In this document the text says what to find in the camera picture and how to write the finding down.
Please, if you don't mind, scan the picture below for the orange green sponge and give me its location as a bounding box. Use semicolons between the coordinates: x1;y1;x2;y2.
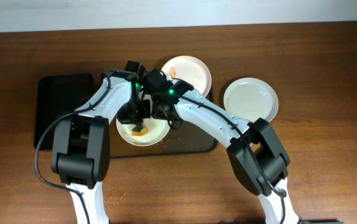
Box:
131;124;149;136

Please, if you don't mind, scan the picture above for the white plate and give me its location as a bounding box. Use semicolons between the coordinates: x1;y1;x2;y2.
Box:
223;77;279;122
162;55;212;96
116;118;170;146

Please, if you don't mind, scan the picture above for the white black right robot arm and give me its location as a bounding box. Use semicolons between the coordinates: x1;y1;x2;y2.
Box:
144;80;300;223

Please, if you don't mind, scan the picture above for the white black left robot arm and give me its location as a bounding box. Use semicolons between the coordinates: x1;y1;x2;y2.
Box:
52;67;146;223

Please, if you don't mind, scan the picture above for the dark brown serving tray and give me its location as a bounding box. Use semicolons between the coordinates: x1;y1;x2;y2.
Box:
108;75;219;159

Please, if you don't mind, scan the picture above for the white plate back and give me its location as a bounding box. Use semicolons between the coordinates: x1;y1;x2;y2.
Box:
162;55;212;96

